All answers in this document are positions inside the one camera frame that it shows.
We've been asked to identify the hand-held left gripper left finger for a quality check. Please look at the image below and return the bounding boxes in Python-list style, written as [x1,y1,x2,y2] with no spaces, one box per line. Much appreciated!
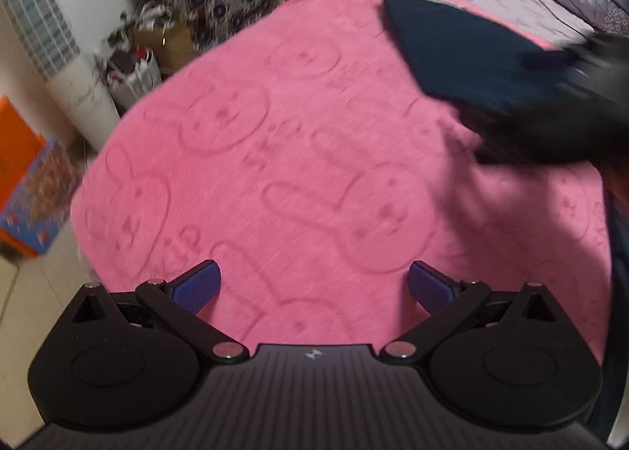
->
[72,260,250,364]

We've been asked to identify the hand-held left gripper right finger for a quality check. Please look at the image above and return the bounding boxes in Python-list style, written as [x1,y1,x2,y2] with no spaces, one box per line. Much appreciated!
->
[379,260,560,365]

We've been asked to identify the dark navy garment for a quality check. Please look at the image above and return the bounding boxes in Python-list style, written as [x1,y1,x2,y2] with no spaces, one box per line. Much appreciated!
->
[381,0,598,117]

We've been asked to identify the pink rabbit-pattern blanket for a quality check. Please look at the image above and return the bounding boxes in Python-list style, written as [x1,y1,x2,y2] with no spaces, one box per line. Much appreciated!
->
[70,0,613,362]

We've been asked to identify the orange printed cardboard box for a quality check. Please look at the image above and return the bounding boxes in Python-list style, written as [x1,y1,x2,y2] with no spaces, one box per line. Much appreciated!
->
[0,95,70,259]

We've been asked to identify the white bag with clutter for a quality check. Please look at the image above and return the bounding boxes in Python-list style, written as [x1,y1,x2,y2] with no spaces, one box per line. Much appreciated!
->
[105,49,163,109]

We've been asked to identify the brown paper bag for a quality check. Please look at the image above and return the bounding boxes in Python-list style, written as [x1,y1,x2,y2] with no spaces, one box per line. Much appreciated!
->
[134,20,200,72]

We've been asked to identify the white tower fan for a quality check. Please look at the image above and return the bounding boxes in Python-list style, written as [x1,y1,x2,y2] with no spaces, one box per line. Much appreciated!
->
[0,0,121,151]

